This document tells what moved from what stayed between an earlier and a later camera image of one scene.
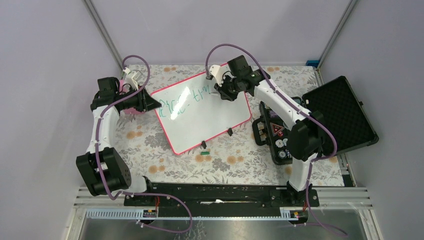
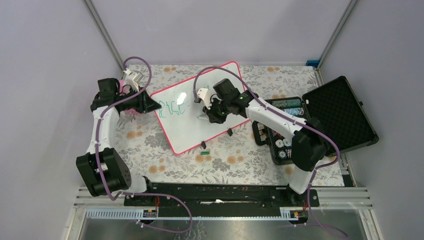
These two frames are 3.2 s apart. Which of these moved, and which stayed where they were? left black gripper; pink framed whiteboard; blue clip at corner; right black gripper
Moved: right black gripper
Stayed: pink framed whiteboard; blue clip at corner; left black gripper
